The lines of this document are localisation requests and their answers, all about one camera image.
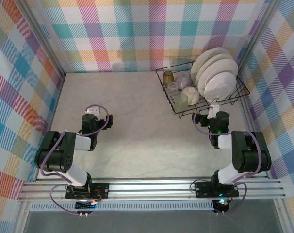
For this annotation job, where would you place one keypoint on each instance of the frosted green cup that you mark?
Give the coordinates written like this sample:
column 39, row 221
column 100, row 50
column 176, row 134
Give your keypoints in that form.
column 181, row 103

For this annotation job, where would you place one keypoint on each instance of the white ceramic bowl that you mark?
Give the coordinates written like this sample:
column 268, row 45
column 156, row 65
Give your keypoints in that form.
column 190, row 95

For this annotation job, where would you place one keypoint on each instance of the green striped plate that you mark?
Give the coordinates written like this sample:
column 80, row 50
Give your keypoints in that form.
column 205, row 81

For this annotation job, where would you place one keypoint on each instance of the lavender translucent bowl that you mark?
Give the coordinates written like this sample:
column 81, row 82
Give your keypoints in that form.
column 184, row 80

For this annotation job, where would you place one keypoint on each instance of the amber dimpled cup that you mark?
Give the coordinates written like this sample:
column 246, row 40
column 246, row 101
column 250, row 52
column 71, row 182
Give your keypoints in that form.
column 168, row 78

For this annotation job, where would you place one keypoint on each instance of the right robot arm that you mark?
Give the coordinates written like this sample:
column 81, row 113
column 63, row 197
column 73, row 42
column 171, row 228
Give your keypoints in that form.
column 224, row 142

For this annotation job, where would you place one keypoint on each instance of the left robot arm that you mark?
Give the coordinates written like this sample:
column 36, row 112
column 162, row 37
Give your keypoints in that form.
column 82, row 143

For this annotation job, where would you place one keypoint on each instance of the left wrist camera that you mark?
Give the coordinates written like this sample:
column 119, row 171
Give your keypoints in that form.
column 93, row 111

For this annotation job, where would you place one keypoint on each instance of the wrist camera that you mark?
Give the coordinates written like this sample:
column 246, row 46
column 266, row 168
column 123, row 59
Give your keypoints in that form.
column 93, row 111
column 213, row 110

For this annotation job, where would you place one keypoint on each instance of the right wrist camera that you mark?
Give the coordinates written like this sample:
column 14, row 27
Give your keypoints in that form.
column 213, row 110

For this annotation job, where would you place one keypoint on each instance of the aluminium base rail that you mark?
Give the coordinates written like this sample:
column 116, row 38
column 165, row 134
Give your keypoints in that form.
column 149, row 189

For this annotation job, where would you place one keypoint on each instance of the aluminium corner post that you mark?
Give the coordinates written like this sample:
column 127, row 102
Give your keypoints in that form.
column 256, row 36
column 44, row 41

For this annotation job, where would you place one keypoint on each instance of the aluminium frame leg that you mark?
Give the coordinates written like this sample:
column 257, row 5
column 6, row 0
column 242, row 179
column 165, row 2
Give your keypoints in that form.
column 282, row 216
column 22, row 218

